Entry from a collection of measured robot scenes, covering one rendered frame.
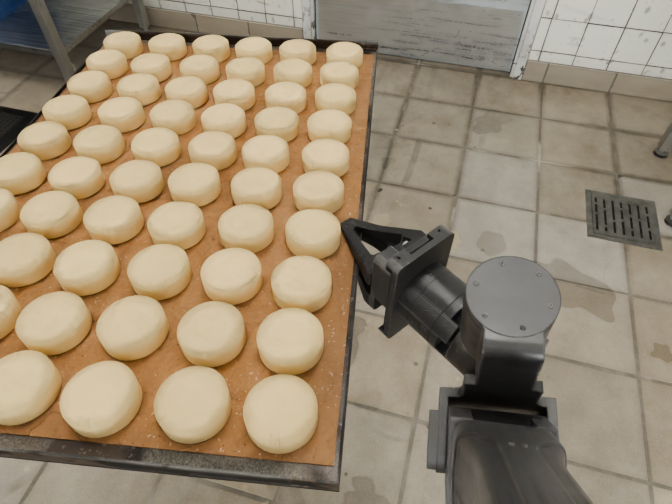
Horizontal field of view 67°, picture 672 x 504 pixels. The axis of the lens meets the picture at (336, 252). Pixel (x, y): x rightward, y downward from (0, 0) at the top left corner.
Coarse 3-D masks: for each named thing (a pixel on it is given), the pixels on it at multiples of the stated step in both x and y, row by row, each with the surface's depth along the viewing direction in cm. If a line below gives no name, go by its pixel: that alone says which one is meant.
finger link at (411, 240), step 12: (348, 228) 47; (360, 228) 47; (372, 228) 46; (384, 228) 46; (396, 228) 46; (348, 240) 46; (396, 240) 46; (408, 240) 44; (420, 240) 43; (360, 252) 44; (360, 264) 43; (372, 264) 42
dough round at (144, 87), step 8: (120, 80) 62; (128, 80) 62; (136, 80) 62; (144, 80) 62; (152, 80) 62; (120, 88) 61; (128, 88) 61; (136, 88) 61; (144, 88) 61; (152, 88) 62; (120, 96) 62; (128, 96) 61; (136, 96) 61; (144, 96) 61; (152, 96) 62; (144, 104) 62
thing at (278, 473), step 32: (160, 32) 73; (352, 288) 43; (352, 320) 40; (0, 448) 33; (32, 448) 34; (64, 448) 34; (96, 448) 34; (128, 448) 34; (256, 480) 32; (288, 480) 31; (320, 480) 31
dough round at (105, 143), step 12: (84, 132) 55; (96, 132) 55; (108, 132) 55; (120, 132) 55; (84, 144) 53; (96, 144) 53; (108, 144) 53; (120, 144) 55; (96, 156) 53; (108, 156) 54
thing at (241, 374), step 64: (128, 64) 69; (320, 64) 69; (128, 256) 45; (192, 256) 45; (256, 320) 41; (320, 320) 41; (64, 384) 37; (320, 384) 37; (192, 448) 34; (256, 448) 34; (320, 448) 34
